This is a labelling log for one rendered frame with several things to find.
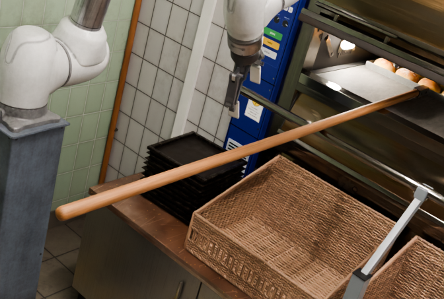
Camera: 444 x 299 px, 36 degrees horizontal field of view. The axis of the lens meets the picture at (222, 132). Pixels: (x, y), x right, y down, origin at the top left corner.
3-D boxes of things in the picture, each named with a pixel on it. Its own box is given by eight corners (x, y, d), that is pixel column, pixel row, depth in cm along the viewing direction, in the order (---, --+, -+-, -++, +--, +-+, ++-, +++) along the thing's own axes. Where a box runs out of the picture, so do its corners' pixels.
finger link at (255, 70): (250, 64, 186) (251, 62, 186) (249, 80, 191) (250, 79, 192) (259, 67, 185) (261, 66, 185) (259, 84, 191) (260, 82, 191)
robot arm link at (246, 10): (245, 50, 161) (283, 23, 166) (245, 1, 149) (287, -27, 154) (214, 27, 166) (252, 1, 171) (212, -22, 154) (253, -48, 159)
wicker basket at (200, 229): (259, 210, 276) (279, 152, 265) (378, 288, 248) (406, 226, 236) (180, 247, 239) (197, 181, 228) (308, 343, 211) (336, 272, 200)
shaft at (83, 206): (61, 225, 133) (63, 212, 132) (51, 217, 134) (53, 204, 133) (417, 98, 263) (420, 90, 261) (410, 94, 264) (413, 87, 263)
